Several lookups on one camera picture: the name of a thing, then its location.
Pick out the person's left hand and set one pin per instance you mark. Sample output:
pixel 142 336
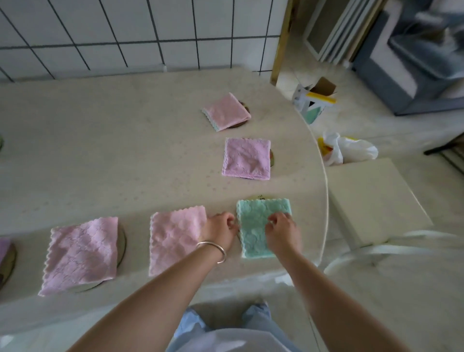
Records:
pixel 219 230

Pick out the person's right hand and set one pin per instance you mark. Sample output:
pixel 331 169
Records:
pixel 284 235

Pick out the pink and green towel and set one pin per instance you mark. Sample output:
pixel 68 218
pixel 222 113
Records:
pixel 253 225
pixel 226 110

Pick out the we are friends placemat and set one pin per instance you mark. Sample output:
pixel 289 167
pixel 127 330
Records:
pixel 122 243

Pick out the person's right forearm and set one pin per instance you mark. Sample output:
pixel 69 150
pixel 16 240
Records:
pixel 340 312

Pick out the person's left forearm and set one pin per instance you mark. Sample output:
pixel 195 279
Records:
pixel 145 312

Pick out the person's blue jeans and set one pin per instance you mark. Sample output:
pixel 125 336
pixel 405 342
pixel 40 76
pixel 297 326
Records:
pixel 257 317

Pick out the person's white shirt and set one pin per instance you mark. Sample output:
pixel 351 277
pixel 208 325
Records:
pixel 232 342

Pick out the cream curved back chair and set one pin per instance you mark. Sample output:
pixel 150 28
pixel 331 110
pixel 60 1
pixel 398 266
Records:
pixel 373 199

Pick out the white plastic bag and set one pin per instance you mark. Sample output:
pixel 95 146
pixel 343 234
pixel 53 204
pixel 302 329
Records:
pixel 359 150

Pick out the dark blue panel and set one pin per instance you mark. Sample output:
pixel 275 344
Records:
pixel 366 61

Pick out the white leaning boards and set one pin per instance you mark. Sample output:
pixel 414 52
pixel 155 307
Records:
pixel 340 29

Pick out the grey blue sofa cushions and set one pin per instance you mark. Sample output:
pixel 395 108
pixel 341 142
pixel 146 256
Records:
pixel 427 50

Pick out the dark metal frame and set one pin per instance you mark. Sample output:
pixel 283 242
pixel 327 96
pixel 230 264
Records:
pixel 444 148

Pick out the gold metal door frame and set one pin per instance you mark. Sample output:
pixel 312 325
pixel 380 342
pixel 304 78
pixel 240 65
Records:
pixel 284 40

